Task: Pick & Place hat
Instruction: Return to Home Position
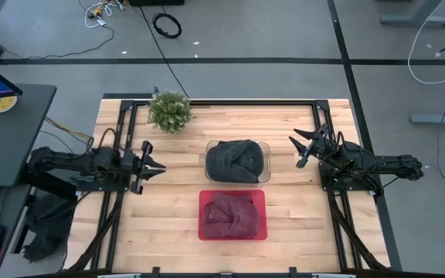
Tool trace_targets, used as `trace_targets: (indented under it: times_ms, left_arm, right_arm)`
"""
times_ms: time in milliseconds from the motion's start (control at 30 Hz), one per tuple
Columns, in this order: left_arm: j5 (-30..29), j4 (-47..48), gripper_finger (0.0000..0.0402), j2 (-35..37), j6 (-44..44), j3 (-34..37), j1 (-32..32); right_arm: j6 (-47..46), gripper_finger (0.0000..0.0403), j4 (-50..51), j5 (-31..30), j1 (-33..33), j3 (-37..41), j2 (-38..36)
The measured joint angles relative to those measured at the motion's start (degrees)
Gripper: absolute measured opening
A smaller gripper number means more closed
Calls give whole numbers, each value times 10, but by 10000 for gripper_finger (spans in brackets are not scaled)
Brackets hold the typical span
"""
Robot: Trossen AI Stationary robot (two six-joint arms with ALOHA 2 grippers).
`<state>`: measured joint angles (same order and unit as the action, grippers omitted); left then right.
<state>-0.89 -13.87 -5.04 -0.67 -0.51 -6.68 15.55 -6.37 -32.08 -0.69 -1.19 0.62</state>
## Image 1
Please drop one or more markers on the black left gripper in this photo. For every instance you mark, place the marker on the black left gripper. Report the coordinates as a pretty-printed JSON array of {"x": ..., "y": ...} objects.
[{"x": 135, "y": 162}]

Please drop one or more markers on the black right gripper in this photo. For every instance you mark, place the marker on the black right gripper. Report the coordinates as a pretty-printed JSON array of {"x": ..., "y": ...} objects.
[{"x": 325, "y": 141}]

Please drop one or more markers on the dark grey cap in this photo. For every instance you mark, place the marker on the dark grey cap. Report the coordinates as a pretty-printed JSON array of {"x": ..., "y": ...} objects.
[{"x": 232, "y": 162}]

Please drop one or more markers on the maroon red cap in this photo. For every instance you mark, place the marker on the maroon red cap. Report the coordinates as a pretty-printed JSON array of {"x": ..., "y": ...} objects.
[{"x": 230, "y": 216}]

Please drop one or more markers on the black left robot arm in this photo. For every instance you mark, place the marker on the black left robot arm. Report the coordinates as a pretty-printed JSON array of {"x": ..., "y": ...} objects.
[{"x": 64, "y": 160}]

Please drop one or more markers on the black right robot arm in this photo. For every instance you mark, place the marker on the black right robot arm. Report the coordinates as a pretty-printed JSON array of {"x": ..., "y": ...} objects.
[{"x": 392, "y": 164}]

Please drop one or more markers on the clear plastic bin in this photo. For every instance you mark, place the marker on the clear plastic bin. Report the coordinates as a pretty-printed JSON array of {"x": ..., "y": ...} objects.
[{"x": 267, "y": 162}]

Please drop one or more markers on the green potted plant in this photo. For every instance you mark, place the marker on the green potted plant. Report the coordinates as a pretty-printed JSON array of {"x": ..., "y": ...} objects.
[{"x": 169, "y": 112}]

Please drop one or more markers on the pink translucent plastic bin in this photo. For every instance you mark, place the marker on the pink translucent plastic bin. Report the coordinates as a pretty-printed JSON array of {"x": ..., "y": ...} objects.
[{"x": 263, "y": 216}]

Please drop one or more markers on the grey desk leg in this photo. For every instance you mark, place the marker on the grey desk leg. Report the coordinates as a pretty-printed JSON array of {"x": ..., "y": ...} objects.
[
  {"x": 439, "y": 119},
  {"x": 417, "y": 19}
]

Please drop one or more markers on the black desk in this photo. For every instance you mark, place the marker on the black desk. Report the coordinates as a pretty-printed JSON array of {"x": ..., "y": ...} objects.
[{"x": 10, "y": 139}]

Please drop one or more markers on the black box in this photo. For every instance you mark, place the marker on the black box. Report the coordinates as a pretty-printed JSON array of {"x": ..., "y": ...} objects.
[{"x": 157, "y": 2}]

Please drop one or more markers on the black metal rig frame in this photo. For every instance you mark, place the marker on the black metal rig frame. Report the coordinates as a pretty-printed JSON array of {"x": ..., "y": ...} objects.
[{"x": 245, "y": 102}]

